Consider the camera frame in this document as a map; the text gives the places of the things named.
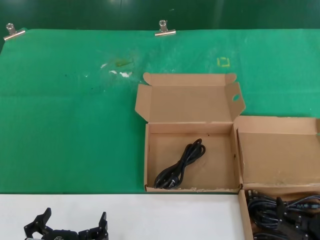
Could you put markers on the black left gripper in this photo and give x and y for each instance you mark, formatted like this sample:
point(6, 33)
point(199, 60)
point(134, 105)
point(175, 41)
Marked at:
point(60, 235)

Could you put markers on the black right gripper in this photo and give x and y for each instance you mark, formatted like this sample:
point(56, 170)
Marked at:
point(300, 230)

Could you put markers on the open cardboard box, plain flap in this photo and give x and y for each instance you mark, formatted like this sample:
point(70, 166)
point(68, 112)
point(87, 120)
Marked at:
point(275, 155)

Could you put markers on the open cardboard box, holed flap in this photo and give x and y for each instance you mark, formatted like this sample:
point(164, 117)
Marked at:
point(215, 162)

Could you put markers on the green table mat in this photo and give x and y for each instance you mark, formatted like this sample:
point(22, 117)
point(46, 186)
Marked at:
point(62, 125)

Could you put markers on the silver metal binder clip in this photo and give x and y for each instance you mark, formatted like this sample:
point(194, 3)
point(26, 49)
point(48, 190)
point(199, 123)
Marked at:
point(165, 33)
point(15, 35)

